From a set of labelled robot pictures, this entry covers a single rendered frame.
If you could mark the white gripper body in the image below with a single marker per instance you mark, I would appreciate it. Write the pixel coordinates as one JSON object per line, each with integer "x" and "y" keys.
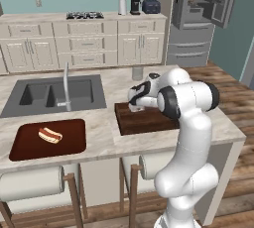
{"x": 137, "y": 105}

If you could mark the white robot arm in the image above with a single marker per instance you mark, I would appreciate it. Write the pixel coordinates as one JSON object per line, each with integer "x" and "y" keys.
{"x": 193, "y": 146}

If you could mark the dark wooden tray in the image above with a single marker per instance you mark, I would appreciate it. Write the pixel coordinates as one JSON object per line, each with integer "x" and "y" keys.
{"x": 145, "y": 122}

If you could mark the grey fridge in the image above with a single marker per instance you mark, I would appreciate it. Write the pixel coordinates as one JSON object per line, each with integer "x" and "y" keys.
{"x": 190, "y": 45}

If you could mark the grey narrow fridge door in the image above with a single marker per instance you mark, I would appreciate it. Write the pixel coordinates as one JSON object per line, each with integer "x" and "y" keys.
{"x": 178, "y": 0}

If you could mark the reddish brown tray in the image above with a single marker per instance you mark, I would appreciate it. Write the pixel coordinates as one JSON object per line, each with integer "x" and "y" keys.
{"x": 29, "y": 144}

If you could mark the grey fridge door with shelves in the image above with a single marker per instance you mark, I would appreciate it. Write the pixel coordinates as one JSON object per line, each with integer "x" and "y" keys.
{"x": 225, "y": 0}

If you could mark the grey cup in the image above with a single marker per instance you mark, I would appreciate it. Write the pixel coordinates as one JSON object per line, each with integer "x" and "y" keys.
{"x": 137, "y": 73}

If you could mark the white cushion wooden stool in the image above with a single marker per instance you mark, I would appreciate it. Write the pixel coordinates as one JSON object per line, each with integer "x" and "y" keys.
{"x": 150, "y": 167}
{"x": 31, "y": 184}

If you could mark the silver tap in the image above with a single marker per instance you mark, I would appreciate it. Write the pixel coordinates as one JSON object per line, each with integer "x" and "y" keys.
{"x": 67, "y": 86}

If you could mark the cream base cupboard run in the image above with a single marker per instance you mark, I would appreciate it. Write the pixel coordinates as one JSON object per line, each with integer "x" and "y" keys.
{"x": 86, "y": 43}

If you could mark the hot dog in bun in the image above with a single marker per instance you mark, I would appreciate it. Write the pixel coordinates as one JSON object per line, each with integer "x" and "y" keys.
{"x": 50, "y": 135}

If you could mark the dark blue toaster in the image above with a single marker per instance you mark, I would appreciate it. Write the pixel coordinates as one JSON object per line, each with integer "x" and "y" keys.
{"x": 151, "y": 6}

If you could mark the white paper towel roll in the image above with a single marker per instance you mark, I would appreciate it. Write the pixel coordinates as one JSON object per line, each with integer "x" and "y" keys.
{"x": 122, "y": 6}

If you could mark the grey double sink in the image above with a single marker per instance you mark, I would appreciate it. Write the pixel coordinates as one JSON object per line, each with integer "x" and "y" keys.
{"x": 36, "y": 94}

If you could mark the black coffee machine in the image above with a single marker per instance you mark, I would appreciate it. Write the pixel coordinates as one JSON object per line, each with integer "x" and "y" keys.
{"x": 135, "y": 2}

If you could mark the black hob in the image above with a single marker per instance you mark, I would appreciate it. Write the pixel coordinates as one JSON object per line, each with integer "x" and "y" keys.
{"x": 85, "y": 15}

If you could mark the white wall socket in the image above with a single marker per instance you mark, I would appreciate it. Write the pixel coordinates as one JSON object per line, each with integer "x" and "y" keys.
{"x": 38, "y": 2}

